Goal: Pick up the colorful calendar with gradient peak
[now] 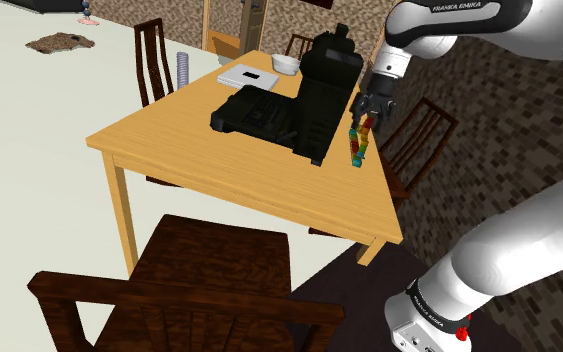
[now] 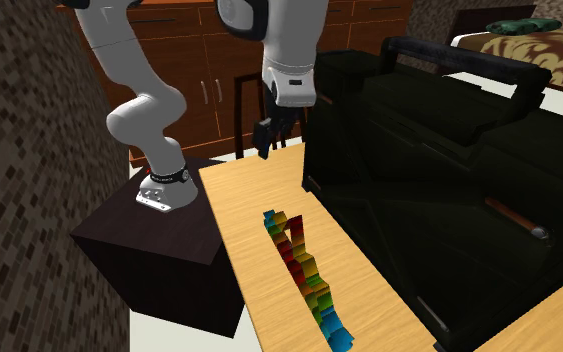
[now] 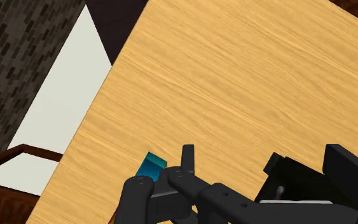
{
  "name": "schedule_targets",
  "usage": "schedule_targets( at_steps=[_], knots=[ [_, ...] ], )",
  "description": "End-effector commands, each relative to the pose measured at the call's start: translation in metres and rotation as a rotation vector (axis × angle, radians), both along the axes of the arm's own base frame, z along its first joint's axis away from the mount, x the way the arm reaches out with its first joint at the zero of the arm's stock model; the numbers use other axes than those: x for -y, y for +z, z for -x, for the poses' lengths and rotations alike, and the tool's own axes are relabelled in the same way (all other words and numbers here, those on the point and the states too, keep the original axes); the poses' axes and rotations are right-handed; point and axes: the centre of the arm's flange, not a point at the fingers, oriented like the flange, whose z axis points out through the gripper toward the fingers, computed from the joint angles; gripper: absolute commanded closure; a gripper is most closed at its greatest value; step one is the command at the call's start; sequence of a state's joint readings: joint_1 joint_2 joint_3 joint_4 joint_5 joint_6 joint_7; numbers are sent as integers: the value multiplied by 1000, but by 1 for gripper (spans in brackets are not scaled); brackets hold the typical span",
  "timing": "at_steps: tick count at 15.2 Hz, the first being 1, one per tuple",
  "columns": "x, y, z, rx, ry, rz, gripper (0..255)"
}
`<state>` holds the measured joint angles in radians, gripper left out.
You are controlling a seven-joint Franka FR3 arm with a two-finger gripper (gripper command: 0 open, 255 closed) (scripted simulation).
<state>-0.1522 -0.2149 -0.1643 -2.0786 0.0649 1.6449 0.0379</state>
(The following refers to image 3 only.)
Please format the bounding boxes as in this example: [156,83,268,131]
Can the brown wooden furniture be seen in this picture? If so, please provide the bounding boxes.
[0,143,64,224]

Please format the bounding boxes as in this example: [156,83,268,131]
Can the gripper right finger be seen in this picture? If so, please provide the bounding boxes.
[322,143,358,224]

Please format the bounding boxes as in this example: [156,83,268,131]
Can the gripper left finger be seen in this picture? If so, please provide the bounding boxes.
[113,144,212,224]

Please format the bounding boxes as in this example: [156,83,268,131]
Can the light wooden table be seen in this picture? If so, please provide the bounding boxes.
[25,0,358,224]

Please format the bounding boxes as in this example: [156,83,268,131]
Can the teal box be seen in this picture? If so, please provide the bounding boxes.
[135,151,169,183]

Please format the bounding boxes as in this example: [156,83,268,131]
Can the red and yellow object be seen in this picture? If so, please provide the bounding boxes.
[107,206,120,224]

